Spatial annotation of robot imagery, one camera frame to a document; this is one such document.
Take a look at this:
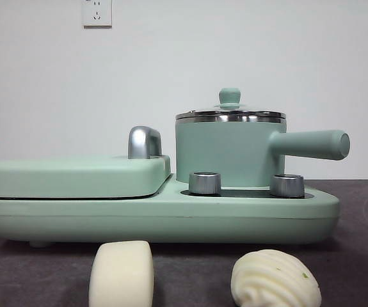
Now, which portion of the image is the glass pot lid green knob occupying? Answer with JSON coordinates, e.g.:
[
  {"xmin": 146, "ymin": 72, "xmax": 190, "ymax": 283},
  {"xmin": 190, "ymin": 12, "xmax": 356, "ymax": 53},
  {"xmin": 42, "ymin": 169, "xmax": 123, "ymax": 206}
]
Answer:
[{"xmin": 175, "ymin": 87, "xmax": 286, "ymax": 121}]

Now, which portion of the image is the smooth white steamed bun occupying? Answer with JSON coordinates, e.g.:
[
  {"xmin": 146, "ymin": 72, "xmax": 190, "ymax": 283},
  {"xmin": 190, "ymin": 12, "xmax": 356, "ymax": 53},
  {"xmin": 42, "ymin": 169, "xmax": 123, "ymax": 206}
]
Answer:
[{"xmin": 88, "ymin": 240, "xmax": 155, "ymax": 307}]

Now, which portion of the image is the twisted white steamed bun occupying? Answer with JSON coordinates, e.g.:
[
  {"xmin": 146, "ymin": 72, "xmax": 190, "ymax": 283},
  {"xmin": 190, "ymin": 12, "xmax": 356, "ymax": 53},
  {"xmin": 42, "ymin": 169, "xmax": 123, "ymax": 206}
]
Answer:
[{"xmin": 230, "ymin": 248, "xmax": 322, "ymax": 307}]

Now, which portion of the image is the chrome control knob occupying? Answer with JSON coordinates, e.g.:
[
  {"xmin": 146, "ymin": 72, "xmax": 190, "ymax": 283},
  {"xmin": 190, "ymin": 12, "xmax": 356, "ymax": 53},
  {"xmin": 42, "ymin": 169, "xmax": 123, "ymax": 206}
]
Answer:
[
  {"xmin": 269, "ymin": 174, "xmax": 306, "ymax": 197},
  {"xmin": 188, "ymin": 171, "xmax": 222, "ymax": 195}
]

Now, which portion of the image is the green breakfast machine base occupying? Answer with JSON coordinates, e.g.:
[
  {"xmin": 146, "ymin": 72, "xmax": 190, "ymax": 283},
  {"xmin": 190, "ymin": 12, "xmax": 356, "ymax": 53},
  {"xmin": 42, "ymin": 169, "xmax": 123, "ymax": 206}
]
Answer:
[{"xmin": 0, "ymin": 174, "xmax": 342, "ymax": 249}]

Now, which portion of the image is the green pot with handle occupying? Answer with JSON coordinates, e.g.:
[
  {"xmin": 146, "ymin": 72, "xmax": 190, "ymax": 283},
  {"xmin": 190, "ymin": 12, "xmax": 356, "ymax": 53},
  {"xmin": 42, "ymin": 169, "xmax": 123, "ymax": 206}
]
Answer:
[{"xmin": 174, "ymin": 115, "xmax": 351, "ymax": 189}]

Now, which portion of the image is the green griddle lid chrome handle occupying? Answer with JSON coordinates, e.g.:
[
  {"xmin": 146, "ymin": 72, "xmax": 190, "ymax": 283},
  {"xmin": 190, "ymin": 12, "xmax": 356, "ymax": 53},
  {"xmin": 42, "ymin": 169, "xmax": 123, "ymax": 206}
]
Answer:
[{"xmin": 0, "ymin": 126, "xmax": 172, "ymax": 200}]

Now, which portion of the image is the white wall socket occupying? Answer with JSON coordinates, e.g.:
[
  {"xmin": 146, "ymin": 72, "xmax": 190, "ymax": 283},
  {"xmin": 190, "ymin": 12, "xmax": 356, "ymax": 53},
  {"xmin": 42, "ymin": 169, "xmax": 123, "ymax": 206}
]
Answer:
[{"xmin": 83, "ymin": 0, "xmax": 113, "ymax": 28}]

